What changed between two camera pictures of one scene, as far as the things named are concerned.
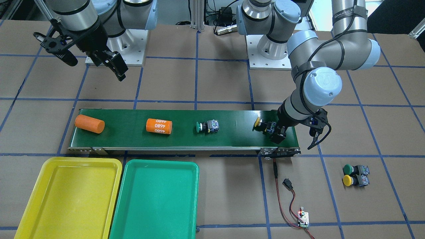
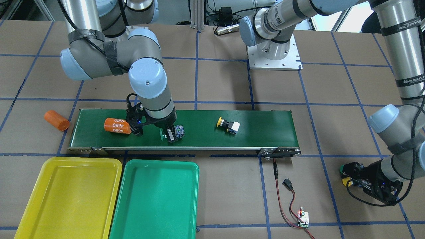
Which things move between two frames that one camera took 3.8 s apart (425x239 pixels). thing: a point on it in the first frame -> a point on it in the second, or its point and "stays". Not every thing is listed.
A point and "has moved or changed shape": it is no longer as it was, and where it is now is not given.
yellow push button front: [268, 127] -> [232, 127]
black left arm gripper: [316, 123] -> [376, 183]
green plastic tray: [157, 199] stays
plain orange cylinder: [89, 124] -> [56, 120]
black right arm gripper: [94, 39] -> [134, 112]
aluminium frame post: [197, 14] stays
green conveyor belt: [244, 131] stays
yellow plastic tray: [71, 198] stays
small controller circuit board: [304, 215] stays
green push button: [212, 125] -> [179, 131]
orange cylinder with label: [155, 125] has moved or changed shape
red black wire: [287, 183] stays
